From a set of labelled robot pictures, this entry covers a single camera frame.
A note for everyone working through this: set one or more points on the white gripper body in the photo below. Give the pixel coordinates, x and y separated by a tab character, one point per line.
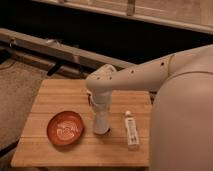
99	102

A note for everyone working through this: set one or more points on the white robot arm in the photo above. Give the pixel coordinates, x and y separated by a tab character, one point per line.
181	125

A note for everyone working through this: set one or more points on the red ceramic bowl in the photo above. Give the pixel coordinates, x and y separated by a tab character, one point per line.
65	128

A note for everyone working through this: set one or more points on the white tube with label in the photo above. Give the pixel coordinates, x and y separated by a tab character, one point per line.
131	130

